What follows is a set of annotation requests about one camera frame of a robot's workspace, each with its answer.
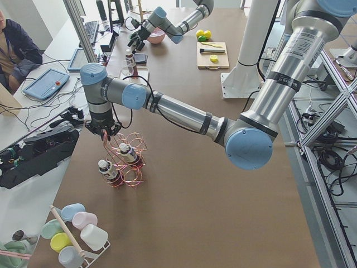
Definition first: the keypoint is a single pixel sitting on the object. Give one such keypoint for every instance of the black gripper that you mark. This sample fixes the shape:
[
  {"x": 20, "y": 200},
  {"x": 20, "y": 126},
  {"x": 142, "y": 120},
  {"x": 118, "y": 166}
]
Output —
[
  {"x": 141, "y": 32},
  {"x": 102, "y": 121}
]

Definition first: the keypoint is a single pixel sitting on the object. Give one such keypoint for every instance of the tea bottle white cap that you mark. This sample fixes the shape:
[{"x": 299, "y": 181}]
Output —
[
  {"x": 110, "y": 173},
  {"x": 130, "y": 156},
  {"x": 130, "y": 57}
]

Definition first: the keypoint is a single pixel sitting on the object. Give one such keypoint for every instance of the copper wire bottle basket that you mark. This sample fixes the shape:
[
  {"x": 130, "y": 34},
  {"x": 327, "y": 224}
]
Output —
[{"x": 131, "y": 175}]

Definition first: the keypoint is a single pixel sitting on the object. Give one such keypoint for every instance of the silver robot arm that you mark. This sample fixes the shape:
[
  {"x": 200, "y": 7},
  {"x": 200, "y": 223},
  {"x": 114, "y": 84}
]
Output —
[
  {"x": 158, "y": 19},
  {"x": 247, "y": 140}
]

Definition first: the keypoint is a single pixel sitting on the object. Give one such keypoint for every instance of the grey folded cloth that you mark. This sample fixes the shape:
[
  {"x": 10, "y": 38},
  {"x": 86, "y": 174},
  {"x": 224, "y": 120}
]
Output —
[{"x": 141, "y": 58}]

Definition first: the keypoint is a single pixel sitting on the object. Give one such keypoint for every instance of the pink bowl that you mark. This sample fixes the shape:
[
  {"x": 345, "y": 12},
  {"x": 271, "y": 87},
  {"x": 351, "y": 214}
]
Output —
[{"x": 157, "y": 36}]

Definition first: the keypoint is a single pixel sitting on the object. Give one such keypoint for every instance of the clear wine glass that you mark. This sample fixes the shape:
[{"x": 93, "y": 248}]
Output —
[{"x": 129, "y": 68}]

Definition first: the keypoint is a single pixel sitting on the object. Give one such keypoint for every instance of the wooden cup tree stand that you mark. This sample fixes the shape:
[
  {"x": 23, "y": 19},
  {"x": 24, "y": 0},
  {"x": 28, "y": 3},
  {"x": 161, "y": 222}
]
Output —
[{"x": 144, "y": 8}]

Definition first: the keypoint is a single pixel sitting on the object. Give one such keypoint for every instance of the black monitor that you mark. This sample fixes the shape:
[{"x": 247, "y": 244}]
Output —
[{"x": 116, "y": 18}]

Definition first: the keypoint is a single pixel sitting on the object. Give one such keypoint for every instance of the black keyboard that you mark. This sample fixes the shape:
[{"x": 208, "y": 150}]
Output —
[{"x": 91, "y": 29}]

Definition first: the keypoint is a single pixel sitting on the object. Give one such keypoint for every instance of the blue teach pendant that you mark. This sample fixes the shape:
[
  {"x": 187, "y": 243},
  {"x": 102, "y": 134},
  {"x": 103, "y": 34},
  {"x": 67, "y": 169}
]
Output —
[
  {"x": 46, "y": 85},
  {"x": 77, "y": 61}
]

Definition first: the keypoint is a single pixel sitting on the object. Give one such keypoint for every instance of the steel muddler black tip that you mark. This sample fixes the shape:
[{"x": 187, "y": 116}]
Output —
[{"x": 211, "y": 51}]

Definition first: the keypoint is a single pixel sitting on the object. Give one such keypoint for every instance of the bamboo cutting board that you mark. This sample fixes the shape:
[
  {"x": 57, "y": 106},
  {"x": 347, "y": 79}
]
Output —
[{"x": 203, "y": 60}]

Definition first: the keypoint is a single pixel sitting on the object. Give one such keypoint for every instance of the yellow plastic knife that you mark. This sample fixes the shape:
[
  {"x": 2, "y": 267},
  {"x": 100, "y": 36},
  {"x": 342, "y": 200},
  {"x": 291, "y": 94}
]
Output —
[{"x": 211, "y": 44}]

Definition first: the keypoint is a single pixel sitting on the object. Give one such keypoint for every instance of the half lemon slice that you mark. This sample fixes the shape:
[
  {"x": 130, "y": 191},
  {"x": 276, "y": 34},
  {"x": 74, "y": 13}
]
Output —
[{"x": 213, "y": 58}]

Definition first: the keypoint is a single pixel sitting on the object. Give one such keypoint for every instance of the black foam case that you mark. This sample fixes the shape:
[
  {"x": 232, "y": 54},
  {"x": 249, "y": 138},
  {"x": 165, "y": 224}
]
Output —
[{"x": 38, "y": 155}]

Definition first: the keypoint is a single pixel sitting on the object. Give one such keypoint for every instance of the pale blue cup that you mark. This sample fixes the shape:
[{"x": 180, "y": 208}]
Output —
[{"x": 68, "y": 211}]

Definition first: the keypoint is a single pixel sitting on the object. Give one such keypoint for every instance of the pink cup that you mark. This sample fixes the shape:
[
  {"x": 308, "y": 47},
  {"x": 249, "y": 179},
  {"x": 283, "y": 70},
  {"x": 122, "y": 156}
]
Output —
[{"x": 82, "y": 219}]

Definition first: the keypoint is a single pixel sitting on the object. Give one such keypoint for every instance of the white cup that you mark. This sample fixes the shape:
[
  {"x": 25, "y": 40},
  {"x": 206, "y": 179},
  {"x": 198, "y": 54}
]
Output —
[{"x": 94, "y": 236}]

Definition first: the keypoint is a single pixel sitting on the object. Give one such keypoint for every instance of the green cup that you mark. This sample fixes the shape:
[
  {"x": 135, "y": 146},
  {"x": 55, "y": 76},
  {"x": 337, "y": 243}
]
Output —
[{"x": 50, "y": 229}]

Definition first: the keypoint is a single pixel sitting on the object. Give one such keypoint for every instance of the yellow cup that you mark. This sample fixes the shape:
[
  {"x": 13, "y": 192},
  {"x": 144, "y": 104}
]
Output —
[{"x": 60, "y": 241}]

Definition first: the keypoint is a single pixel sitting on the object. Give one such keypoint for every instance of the seated person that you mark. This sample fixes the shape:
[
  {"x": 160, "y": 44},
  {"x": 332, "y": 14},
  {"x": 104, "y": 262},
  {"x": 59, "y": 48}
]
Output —
[{"x": 19, "y": 54}]

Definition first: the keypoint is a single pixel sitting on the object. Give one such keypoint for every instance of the grey cup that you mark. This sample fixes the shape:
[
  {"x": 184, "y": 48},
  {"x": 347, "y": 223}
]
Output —
[{"x": 70, "y": 258}]

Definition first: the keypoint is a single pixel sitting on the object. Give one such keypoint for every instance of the aluminium frame post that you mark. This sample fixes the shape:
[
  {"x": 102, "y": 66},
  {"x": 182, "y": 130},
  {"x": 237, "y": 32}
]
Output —
[{"x": 74, "y": 14}]

